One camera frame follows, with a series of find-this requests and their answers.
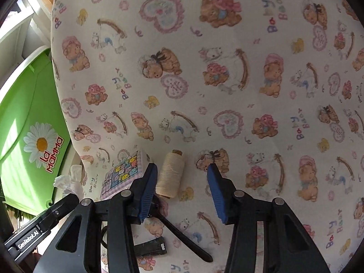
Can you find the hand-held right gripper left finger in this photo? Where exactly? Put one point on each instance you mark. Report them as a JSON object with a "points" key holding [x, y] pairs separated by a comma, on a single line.
{"points": [[147, 196]]}

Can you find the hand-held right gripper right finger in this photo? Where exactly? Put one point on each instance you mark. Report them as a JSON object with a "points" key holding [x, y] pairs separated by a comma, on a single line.
{"points": [[217, 196]]}

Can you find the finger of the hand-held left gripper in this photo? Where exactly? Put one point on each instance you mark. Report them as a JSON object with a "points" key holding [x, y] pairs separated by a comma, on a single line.
{"points": [[184, 240]]}

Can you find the cream thread spool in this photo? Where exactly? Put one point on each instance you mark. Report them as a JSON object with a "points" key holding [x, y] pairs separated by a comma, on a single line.
{"points": [[170, 176]]}

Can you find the bear printed tissue pack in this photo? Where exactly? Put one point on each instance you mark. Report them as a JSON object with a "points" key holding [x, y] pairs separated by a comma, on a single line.
{"points": [[125, 173]]}

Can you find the green plastic bin daisy print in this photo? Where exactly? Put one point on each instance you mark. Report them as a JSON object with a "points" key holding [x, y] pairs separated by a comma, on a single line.
{"points": [[22, 105]]}

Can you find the white crumpled tissue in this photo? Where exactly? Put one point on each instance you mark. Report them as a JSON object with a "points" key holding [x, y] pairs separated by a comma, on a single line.
{"points": [[69, 184]]}

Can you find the bear printed cloth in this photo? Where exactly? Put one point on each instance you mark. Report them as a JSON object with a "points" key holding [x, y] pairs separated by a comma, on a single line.
{"points": [[227, 76]]}

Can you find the white furniture panel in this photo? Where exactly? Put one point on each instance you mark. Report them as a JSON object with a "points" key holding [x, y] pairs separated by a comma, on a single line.
{"points": [[17, 37]]}

